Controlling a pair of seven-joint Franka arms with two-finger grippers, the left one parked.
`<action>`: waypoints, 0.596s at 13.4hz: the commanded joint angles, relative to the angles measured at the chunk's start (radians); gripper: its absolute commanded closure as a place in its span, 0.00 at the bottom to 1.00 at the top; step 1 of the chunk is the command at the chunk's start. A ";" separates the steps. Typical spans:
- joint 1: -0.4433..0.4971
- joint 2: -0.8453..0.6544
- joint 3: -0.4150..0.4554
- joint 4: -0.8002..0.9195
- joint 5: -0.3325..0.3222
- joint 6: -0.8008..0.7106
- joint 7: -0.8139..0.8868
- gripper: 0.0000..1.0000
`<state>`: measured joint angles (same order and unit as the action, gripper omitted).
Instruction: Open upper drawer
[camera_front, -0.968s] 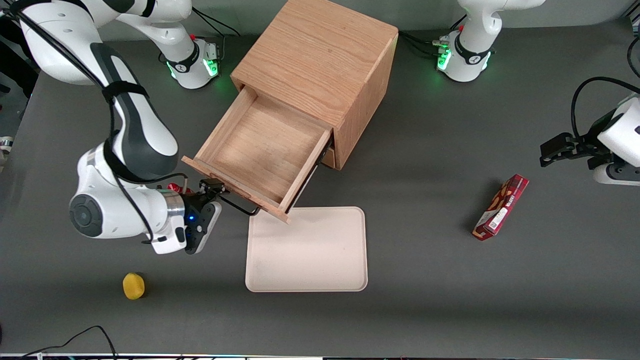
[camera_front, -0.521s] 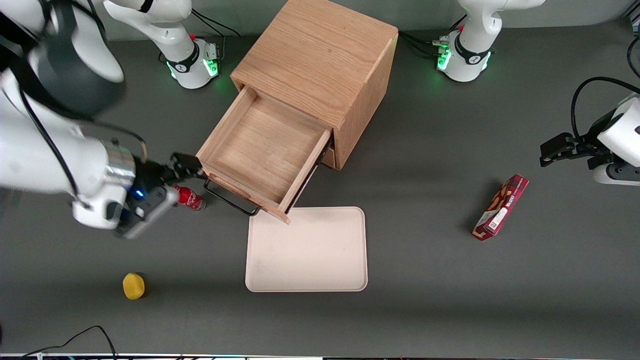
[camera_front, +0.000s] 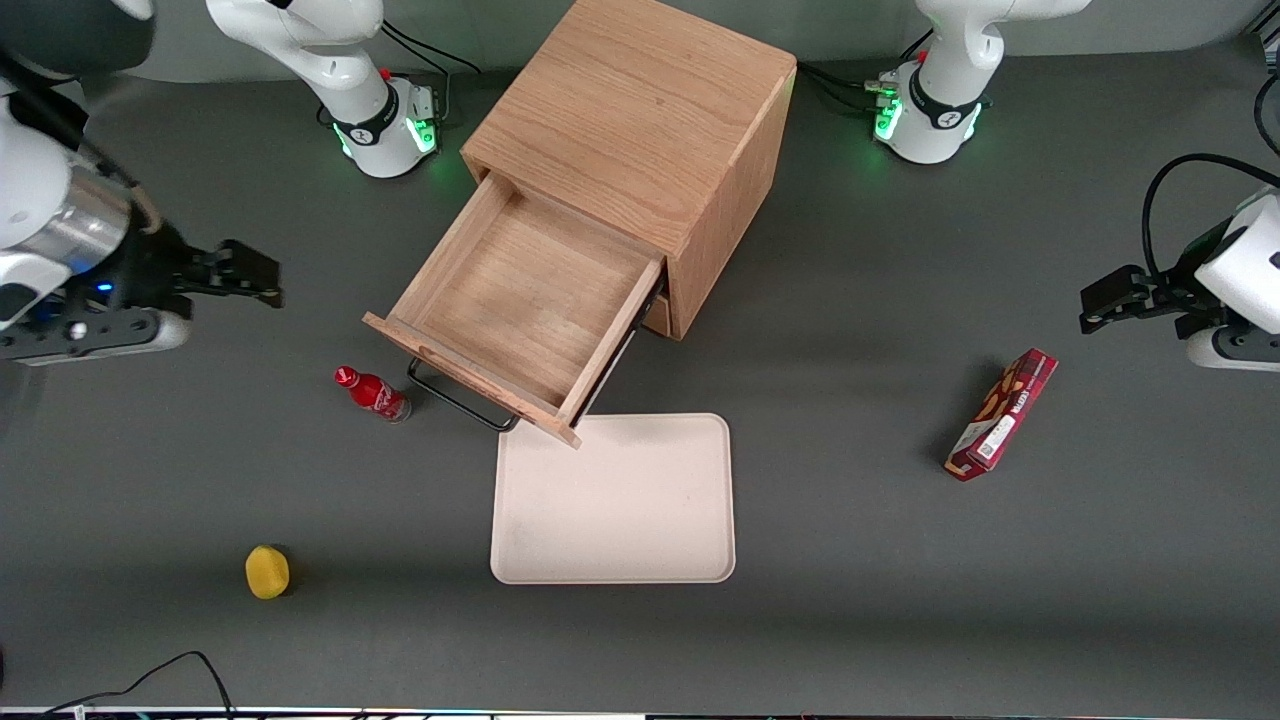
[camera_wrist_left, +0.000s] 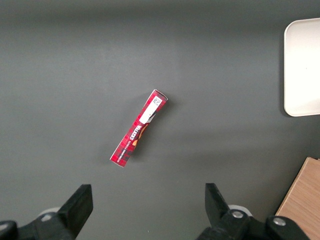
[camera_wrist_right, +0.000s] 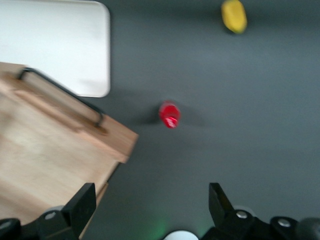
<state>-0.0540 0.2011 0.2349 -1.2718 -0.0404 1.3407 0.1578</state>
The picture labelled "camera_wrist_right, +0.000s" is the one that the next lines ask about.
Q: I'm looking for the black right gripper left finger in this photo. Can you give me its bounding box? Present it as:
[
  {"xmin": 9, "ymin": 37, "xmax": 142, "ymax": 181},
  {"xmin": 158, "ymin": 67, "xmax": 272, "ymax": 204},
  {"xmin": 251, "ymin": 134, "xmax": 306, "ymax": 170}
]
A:
[{"xmin": 34, "ymin": 182, "xmax": 97, "ymax": 240}]

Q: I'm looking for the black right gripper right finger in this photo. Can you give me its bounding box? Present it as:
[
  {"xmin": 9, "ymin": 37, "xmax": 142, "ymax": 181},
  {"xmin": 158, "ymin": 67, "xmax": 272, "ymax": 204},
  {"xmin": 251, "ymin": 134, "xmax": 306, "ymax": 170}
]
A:
[{"xmin": 201, "ymin": 182, "xmax": 261, "ymax": 240}]

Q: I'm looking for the wooden drawer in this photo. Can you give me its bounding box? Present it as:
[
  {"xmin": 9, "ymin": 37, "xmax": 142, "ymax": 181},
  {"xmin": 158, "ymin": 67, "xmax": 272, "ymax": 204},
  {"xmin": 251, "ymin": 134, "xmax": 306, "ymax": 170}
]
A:
[{"xmin": 0, "ymin": 61, "xmax": 140, "ymax": 191}]

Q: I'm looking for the black metal drawer handle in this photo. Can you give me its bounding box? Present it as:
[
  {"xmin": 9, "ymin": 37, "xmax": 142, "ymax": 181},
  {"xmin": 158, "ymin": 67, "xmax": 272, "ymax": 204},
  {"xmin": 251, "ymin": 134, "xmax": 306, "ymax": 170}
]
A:
[{"xmin": 16, "ymin": 67, "xmax": 105, "ymax": 129}]

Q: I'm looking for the wooden drawer cabinet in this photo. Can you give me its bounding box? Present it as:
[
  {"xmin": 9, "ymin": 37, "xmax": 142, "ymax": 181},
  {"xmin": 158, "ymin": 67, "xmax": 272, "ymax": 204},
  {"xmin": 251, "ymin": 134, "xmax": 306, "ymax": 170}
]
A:
[{"xmin": 0, "ymin": 159, "xmax": 110, "ymax": 240}]

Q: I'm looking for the small red soda bottle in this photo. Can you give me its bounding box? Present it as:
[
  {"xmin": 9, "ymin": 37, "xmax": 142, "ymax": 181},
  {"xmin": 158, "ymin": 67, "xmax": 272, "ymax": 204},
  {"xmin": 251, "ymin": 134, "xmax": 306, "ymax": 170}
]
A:
[{"xmin": 158, "ymin": 100, "xmax": 182, "ymax": 130}]

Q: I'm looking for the beige plastic tray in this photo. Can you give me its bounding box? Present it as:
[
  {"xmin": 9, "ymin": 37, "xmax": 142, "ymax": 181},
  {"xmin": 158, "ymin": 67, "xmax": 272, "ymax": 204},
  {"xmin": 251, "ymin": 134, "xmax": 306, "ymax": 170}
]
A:
[{"xmin": 0, "ymin": 0, "xmax": 111, "ymax": 98}]

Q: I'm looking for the yellow lemon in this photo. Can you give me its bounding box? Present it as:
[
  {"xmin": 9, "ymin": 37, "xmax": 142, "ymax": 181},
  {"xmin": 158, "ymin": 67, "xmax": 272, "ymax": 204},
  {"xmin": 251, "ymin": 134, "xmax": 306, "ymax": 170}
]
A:
[{"xmin": 220, "ymin": 0, "xmax": 248, "ymax": 35}]

